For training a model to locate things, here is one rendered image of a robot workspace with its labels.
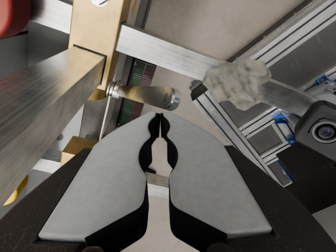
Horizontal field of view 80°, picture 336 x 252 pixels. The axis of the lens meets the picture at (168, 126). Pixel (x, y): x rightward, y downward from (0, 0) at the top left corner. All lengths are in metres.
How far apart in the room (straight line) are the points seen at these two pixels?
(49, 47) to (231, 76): 0.43
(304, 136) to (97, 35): 0.24
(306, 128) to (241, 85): 0.08
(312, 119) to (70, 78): 0.22
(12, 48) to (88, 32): 0.30
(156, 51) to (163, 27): 0.86
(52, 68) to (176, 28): 0.97
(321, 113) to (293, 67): 0.88
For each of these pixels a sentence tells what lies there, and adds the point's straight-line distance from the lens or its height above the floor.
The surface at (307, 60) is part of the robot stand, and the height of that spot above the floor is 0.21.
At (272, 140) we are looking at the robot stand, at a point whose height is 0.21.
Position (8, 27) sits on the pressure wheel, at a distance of 0.26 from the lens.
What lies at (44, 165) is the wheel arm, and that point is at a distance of 0.42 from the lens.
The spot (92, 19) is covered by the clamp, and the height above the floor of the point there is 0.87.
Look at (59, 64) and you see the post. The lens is 0.20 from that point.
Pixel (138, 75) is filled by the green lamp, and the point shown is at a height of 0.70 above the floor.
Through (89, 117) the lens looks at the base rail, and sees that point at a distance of 0.50.
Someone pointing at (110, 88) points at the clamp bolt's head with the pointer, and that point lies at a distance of 0.29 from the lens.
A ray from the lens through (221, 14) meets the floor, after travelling 1.15.
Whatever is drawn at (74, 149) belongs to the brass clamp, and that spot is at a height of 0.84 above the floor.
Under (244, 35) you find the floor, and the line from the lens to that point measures 1.20.
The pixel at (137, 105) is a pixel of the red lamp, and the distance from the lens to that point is 0.46.
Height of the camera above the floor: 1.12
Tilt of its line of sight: 59 degrees down
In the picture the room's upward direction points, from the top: 177 degrees clockwise
